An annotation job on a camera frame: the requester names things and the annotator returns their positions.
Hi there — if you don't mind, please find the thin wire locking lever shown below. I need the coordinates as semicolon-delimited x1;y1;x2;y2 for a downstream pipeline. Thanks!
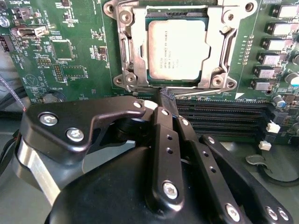
126;85;236;98
118;0;147;5

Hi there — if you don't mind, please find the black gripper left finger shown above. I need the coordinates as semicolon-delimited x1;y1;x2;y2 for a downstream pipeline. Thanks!
11;87;182;207

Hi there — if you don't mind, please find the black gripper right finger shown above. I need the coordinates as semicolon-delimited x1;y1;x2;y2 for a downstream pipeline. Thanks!
167;91;294;224

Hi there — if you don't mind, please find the silver CPU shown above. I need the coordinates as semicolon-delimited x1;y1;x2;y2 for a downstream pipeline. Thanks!
145;9;213;83

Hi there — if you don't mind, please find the metal socket cover frame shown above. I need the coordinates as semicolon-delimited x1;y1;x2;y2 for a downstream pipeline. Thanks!
116;4;236;91

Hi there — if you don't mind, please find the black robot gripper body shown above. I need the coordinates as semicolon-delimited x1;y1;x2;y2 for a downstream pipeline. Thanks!
44;114;221;224

